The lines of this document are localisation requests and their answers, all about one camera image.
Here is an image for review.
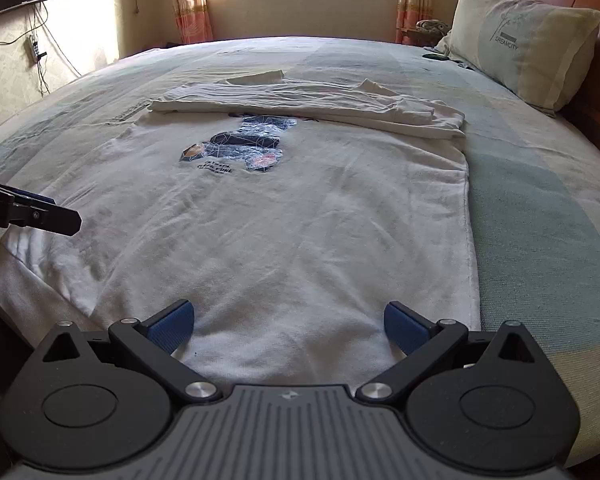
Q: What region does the wall power strip with cables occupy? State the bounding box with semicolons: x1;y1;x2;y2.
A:
0;1;84;98

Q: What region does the orange curtain left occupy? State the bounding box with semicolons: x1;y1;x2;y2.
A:
171;0;213;44

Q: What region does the small dark object on bed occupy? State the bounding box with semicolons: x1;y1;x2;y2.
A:
422;52;449;61

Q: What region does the large dreamcity pillow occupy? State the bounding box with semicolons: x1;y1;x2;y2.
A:
435;0;600;114

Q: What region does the bundle on bedside table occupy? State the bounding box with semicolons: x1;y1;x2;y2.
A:
416;18;451;36

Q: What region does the wooden bedside table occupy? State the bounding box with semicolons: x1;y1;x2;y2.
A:
401;28;442;47

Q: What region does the pastel striped bed sheet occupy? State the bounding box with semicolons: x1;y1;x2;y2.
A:
0;37;600;464

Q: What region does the white printed sweatshirt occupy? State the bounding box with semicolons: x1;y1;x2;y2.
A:
0;73;480;386

